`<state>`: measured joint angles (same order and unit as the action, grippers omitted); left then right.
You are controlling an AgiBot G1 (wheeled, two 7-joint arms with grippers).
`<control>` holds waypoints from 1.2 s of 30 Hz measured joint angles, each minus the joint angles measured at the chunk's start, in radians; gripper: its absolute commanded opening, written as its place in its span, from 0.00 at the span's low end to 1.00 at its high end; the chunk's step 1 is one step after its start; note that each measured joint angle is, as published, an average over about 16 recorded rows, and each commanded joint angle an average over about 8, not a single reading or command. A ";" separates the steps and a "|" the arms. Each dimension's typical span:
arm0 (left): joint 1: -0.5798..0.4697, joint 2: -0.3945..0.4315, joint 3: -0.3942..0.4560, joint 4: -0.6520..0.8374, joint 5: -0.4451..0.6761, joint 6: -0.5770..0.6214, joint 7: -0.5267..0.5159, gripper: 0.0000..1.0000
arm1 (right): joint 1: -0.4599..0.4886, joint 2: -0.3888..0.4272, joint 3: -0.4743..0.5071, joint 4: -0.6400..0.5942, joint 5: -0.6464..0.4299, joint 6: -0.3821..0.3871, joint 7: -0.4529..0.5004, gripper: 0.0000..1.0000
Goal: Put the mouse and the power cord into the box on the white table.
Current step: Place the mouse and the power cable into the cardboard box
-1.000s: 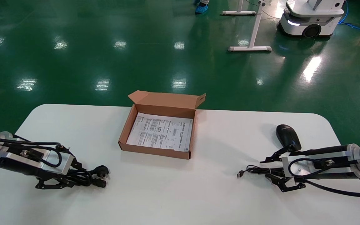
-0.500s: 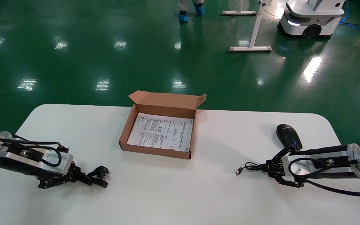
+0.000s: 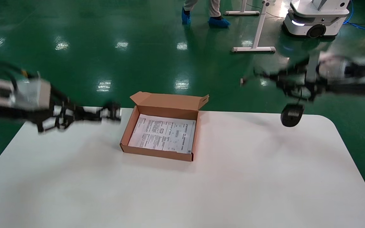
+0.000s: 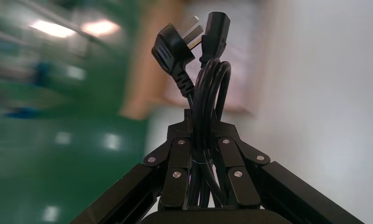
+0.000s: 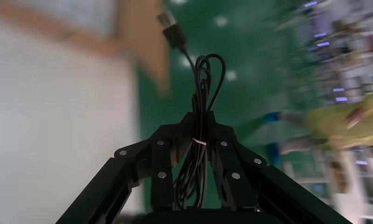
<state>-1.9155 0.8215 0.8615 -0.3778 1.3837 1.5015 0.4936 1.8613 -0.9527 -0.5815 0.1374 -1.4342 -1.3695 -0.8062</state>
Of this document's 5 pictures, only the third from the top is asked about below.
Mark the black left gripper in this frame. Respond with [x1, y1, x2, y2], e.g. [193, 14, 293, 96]
[36, 101, 121, 134]

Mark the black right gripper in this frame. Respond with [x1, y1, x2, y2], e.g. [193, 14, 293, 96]
[273, 61, 325, 100]

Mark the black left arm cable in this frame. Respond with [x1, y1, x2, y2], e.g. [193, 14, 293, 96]
[0, 60, 29, 83]

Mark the grey trouser leg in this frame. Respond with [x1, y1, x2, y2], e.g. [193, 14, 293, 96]
[183, 0, 199, 12]
[208, 0, 222, 18]

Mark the white wheeled mobile robot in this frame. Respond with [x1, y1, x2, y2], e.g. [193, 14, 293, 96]
[282, 0, 351, 39]

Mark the blue floor cable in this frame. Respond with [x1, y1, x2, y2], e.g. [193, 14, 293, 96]
[343, 0, 365, 32]

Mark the white T-foot stand leg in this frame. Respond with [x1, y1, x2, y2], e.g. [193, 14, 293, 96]
[231, 0, 276, 53]

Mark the black wired computer mouse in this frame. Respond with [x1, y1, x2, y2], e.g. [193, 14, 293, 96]
[240, 74, 305, 128]

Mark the white printed instruction sheet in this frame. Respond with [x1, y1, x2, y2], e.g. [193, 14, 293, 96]
[128, 114, 196, 155]

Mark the blue shoe cover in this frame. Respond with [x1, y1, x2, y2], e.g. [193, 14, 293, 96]
[181, 7, 192, 25]
[208, 16, 231, 29]

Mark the brown cardboard box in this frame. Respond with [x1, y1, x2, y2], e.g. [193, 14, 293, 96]
[120, 92, 209, 162]

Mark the white stand foot bar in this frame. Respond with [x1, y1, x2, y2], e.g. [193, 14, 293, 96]
[224, 0, 260, 16]

